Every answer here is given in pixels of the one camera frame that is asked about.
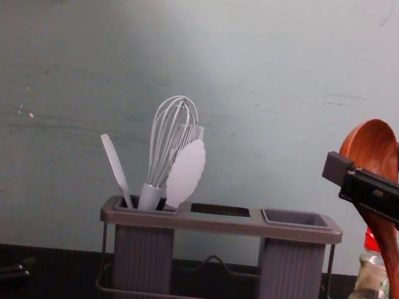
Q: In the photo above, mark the brown wooden ladle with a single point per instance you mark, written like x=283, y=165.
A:
x=372, y=147

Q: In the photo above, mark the black table cloth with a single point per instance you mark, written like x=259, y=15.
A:
x=55, y=277

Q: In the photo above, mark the grey ribbed utensil cup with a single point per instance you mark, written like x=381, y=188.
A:
x=142, y=258
x=291, y=275

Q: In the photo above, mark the grey silicone spatula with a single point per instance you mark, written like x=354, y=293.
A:
x=116, y=169

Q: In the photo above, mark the grey whisk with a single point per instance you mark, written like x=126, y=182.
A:
x=157, y=173

